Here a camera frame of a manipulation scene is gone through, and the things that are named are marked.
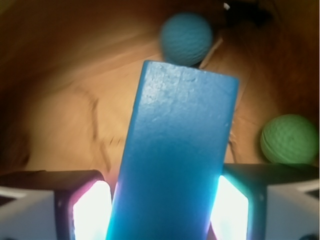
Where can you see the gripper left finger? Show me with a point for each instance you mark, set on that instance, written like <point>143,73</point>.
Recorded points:
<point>54,205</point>

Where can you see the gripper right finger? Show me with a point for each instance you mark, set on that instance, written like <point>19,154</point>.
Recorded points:
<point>267,202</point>

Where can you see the blue rectangular block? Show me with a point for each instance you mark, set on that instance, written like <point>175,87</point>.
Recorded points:
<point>174,153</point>

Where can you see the green foam ball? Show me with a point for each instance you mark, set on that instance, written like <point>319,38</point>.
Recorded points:
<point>290,139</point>

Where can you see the brown paper bag bin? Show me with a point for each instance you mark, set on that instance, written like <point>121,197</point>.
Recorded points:
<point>69,71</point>

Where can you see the blue foam ball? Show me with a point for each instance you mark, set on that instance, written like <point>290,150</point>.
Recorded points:
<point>185,39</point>

